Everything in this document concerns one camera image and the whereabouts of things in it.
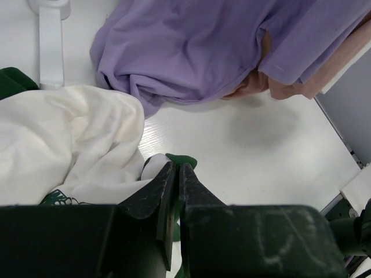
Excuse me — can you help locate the white and green t shirt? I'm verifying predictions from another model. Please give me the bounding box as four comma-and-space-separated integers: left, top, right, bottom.
0, 66, 199, 278

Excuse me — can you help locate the white metal clothes rack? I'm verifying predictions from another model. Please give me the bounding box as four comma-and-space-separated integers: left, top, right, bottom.
28, 0, 71, 90

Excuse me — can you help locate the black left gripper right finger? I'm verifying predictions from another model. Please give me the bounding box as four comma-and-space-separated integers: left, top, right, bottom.
179, 164, 347, 277

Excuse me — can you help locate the purple t shirt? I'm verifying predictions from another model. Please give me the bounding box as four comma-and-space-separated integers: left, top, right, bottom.
90, 1, 370, 116

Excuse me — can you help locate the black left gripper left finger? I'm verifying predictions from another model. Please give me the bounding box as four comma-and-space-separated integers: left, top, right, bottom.
1, 162, 177, 277

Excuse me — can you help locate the pink t shirt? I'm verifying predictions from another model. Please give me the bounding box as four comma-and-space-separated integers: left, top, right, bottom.
223, 24, 371, 101

